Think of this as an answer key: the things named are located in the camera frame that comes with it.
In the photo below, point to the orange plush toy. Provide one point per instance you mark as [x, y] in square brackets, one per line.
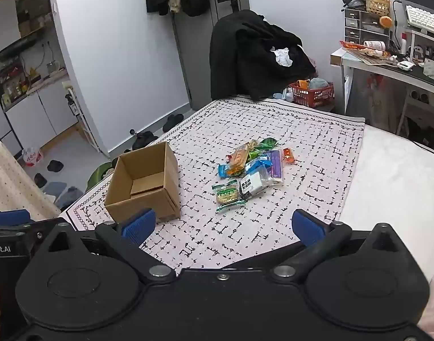
[386, 22]

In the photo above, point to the golden candy packet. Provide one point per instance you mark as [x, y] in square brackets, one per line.
[252, 145]

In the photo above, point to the dark green candy packet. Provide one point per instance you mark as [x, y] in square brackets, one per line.
[268, 144]

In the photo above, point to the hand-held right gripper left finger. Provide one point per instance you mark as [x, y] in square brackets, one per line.
[138, 225]

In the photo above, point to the white kitchen cabinet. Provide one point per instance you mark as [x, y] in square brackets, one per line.
[39, 113]

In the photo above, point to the orange item in basket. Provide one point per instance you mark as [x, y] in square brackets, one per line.
[303, 83]

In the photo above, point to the wicker basket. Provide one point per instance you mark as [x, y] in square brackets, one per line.
[378, 6]

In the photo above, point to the black jacket on chair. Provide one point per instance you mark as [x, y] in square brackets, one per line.
[245, 53]

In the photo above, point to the white bottle red cap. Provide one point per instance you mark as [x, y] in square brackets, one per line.
[404, 44]

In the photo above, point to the white narrow rack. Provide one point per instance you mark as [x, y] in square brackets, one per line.
[83, 124]

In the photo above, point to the white desk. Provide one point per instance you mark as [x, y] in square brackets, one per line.
[380, 73]

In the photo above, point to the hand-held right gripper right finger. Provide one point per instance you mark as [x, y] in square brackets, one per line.
[307, 231]

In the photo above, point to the green cracker packet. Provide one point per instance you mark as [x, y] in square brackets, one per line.
[227, 195]

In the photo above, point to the black lattice sliding door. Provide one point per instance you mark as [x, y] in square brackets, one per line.
[0, 128]

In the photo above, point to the blue snack packet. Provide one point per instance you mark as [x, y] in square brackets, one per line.
[223, 171]
[258, 165]

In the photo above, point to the orange biscuit packet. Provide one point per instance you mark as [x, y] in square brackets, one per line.
[238, 160]

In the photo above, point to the purple snack packet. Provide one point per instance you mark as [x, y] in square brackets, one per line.
[275, 165]

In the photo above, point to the small white device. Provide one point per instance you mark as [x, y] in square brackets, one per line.
[404, 65]

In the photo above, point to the white keyboard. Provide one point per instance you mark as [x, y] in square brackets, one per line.
[425, 19]

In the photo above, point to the red snack packet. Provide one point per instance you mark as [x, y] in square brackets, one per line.
[352, 45]

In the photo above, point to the black patterned white blanket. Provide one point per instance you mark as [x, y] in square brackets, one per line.
[274, 220]

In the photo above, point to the red plastic basket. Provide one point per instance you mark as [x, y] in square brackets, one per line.
[311, 96]

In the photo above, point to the black chunky shoes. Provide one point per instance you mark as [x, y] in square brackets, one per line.
[144, 140]

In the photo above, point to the green floor mat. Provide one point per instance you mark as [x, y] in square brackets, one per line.
[98, 176]

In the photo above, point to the brown cardboard box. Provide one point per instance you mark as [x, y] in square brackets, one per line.
[167, 184]

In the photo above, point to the orange jelly packet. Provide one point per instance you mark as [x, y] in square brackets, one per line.
[288, 155]

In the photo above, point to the black range hood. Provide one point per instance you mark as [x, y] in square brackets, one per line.
[18, 48]

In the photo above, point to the white bed mattress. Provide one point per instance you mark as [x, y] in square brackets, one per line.
[391, 191]

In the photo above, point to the black and white snack packet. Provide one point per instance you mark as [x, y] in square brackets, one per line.
[249, 185]

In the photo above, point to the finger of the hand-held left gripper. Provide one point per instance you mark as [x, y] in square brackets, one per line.
[9, 216]

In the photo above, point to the white keyboard riser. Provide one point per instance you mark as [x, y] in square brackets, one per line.
[416, 41]

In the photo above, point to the white lying bottle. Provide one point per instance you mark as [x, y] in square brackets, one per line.
[375, 45]

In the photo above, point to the clear snack packet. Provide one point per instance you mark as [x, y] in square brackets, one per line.
[270, 181]

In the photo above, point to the black spray bottle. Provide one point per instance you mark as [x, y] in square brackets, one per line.
[72, 106]

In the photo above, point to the grey cloth in basket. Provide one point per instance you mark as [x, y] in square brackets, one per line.
[318, 82]

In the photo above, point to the steel pot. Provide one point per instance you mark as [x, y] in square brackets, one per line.
[53, 66]

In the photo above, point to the light green snack packet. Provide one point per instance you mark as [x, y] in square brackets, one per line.
[254, 155]

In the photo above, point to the grey door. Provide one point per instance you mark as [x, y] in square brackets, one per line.
[199, 60]

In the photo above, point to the black floor slipper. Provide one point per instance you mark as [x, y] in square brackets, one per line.
[40, 180]
[55, 166]

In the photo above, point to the white crumpled cloth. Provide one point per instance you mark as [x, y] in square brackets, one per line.
[282, 57]

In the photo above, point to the cream dotted pillow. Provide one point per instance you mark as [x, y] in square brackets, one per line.
[14, 184]

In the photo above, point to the red and white plastic bag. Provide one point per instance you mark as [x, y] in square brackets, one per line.
[32, 157]

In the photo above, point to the grey drawer organizer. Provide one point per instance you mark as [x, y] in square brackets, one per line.
[362, 30]

